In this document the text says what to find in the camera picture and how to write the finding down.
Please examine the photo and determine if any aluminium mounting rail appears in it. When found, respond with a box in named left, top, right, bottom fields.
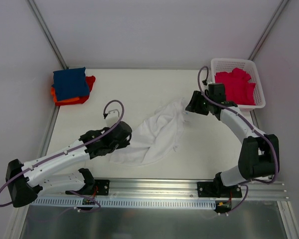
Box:
left=105, top=178, right=290, bottom=201

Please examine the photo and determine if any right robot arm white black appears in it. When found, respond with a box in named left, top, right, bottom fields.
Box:
left=185, top=83, right=280, bottom=198

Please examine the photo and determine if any right aluminium frame post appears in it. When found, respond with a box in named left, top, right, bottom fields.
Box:
left=248, top=0, right=290, bottom=61

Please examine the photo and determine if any crumpled pink t shirt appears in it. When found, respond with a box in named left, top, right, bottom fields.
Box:
left=215, top=68, right=256, bottom=106

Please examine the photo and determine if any folded orange t shirt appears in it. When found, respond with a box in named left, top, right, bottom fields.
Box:
left=50, top=87, right=80, bottom=103

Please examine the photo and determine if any left aluminium frame post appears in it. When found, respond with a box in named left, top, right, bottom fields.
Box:
left=26, top=0, right=68, bottom=70

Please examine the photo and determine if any folded red t shirt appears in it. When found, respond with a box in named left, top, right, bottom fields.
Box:
left=55, top=75, right=96, bottom=107

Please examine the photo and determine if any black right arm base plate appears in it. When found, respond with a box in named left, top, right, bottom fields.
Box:
left=197, top=181, right=242, bottom=198

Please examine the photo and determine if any folded blue t shirt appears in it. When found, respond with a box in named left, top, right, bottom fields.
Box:
left=52, top=67, right=90, bottom=101

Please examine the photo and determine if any white slotted cable duct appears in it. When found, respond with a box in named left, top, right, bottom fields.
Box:
left=31, top=196, right=216, bottom=210

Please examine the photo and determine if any white plastic basket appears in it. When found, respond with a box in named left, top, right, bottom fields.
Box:
left=211, top=58, right=266, bottom=111

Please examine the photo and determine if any aluminium frame post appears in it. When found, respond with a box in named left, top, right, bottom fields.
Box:
left=26, top=0, right=68, bottom=70
left=248, top=0, right=290, bottom=61

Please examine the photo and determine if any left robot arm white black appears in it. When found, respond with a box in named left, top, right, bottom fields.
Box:
left=5, top=121, right=132, bottom=208

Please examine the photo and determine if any white t shirt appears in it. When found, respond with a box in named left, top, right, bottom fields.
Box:
left=110, top=98, right=186, bottom=167

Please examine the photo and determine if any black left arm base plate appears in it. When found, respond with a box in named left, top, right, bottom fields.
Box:
left=75, top=178, right=110, bottom=197

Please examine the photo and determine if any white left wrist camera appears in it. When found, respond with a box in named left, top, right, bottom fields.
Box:
left=104, top=109, right=120, bottom=127

